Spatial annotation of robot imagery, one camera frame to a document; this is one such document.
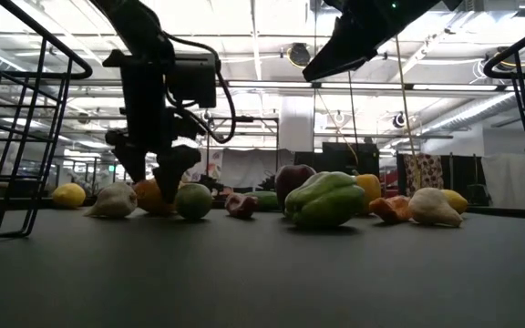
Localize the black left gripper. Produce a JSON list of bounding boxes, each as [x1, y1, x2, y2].
[[102, 47, 205, 205]]

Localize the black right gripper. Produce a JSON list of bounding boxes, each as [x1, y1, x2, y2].
[[302, 0, 464, 83]]

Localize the orange red mango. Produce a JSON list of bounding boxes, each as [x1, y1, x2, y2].
[[133, 178, 178, 216]]

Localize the white garlic bulb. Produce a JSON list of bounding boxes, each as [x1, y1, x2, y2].
[[407, 187, 465, 228], [83, 181, 139, 219]]

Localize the green lime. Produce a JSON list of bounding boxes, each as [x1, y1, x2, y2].
[[174, 182, 213, 221]]

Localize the yellow lemon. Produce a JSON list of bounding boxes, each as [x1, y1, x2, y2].
[[439, 189, 469, 215], [51, 182, 88, 210]]

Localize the red chili pepper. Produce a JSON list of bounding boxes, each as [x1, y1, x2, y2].
[[224, 192, 260, 220]]

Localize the green cucumber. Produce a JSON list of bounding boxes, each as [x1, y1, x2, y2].
[[243, 190, 281, 212]]

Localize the dark red apple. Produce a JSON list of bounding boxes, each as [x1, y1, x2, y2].
[[274, 163, 317, 211]]

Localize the yellow bell pepper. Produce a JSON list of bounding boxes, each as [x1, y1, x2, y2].
[[352, 170, 383, 216]]

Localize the green bell pepper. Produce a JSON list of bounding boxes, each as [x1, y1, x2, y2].
[[283, 170, 365, 229]]

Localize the orange long pepper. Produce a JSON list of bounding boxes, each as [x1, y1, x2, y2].
[[368, 195, 413, 225]]

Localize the long ceiling light strip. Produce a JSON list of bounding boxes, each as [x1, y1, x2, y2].
[[225, 80, 500, 92]]

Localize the floral hanging cloth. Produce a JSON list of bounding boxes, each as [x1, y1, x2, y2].
[[183, 149, 224, 184]]

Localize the white square column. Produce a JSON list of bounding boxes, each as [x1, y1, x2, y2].
[[279, 94, 317, 154]]

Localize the white hanging cloth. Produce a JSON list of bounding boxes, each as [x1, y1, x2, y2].
[[479, 153, 525, 210], [221, 149, 296, 190]]

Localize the black partition panel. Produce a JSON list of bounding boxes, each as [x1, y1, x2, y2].
[[442, 154, 486, 207], [292, 141, 381, 192]]

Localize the brown patterned hanging cloth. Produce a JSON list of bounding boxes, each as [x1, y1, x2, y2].
[[402, 153, 446, 192]]

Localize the black hanging power cable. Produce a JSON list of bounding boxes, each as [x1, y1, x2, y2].
[[346, 67, 361, 154]]

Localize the yellow orange hanging cable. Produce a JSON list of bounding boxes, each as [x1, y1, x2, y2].
[[394, 35, 423, 204]]

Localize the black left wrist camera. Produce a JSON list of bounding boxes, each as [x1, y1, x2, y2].
[[170, 52, 219, 110]]

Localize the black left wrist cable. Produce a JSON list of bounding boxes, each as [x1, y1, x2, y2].
[[161, 31, 238, 145]]

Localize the black wire basket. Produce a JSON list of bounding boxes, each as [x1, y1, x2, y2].
[[482, 17, 525, 215], [0, 0, 94, 246]]

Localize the silver ventilation duct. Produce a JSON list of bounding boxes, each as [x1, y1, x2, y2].
[[419, 92, 521, 137]]

